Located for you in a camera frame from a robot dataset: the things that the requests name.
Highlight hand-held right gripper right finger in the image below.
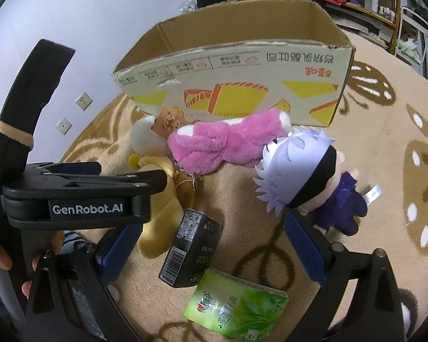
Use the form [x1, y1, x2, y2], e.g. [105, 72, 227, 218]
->
[284, 209, 406, 342]

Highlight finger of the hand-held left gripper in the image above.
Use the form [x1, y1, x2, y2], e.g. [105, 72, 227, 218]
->
[24, 162, 102, 178]
[7, 170, 169, 200]

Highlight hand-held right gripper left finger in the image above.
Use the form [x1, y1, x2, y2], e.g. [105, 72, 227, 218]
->
[24, 221, 144, 342]

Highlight white plush toy brown tag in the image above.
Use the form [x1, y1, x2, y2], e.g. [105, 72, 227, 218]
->
[130, 105, 192, 154]

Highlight yellow plush toy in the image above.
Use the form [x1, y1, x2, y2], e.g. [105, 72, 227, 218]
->
[128, 153, 200, 259]

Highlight black carton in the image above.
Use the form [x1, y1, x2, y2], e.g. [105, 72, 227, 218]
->
[159, 208, 223, 289]

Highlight white-haired plush doll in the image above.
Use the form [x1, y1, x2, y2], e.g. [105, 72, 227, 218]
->
[254, 126, 383, 236]

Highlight green tea carton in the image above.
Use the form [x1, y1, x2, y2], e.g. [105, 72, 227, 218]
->
[183, 268, 290, 341]

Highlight pink plush toy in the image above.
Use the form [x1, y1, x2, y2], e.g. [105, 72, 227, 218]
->
[167, 109, 292, 176]

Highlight printed cardboard box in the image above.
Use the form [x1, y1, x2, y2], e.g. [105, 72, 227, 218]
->
[111, 0, 357, 128]

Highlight blue grey cloth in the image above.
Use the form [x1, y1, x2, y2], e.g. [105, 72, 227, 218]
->
[62, 231, 90, 254]

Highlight beige flower-print blanket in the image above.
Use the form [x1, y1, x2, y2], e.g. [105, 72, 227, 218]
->
[59, 30, 428, 342]

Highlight clear plastic bag of toys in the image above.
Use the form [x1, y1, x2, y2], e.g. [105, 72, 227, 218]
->
[176, 0, 197, 14]

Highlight pile of books and papers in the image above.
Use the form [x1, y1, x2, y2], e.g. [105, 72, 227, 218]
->
[324, 3, 391, 41]

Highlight white trolley cart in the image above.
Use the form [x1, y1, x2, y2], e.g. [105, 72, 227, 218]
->
[399, 6, 428, 67]

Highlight beige hair tie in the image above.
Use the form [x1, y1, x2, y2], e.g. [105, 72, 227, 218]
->
[0, 120, 34, 149]

